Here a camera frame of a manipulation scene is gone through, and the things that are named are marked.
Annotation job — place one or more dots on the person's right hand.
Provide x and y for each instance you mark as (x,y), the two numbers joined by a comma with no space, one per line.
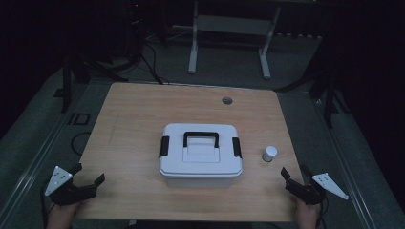
(307,216)

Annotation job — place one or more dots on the white plastic storage box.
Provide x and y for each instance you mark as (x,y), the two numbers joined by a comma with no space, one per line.
(200,182)

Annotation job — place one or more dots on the metal floor rail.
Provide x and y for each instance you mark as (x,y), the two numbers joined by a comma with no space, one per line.
(347,168)
(35,165)

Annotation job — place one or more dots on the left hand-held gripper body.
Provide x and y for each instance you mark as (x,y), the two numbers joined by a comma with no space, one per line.
(68,194)

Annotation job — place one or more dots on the black metal stand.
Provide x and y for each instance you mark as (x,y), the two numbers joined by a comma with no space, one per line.
(67,89)
(329,101)

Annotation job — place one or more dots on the person's left hand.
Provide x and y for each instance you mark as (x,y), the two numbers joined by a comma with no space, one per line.
(62,216)

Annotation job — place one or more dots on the small white capped bottle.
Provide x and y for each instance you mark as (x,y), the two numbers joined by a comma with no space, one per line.
(270,153)

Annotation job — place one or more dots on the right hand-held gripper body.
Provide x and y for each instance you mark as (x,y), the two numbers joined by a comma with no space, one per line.
(307,194)

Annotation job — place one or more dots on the white metal desk frame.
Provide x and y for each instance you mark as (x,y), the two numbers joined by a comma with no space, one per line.
(234,24)

